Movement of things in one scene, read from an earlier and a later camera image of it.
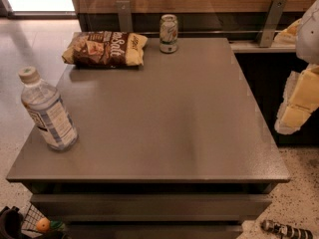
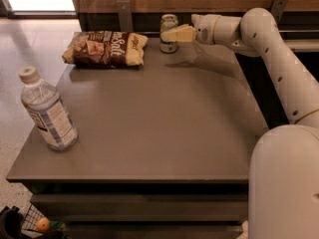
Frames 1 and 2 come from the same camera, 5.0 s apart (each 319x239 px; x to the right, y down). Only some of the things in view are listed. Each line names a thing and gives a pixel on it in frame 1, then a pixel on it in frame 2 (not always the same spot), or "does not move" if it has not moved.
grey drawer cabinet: [176, 148] does not move
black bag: [11, 222] does not move
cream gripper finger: [300, 100] to [185, 34]
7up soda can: [168, 34] does not move
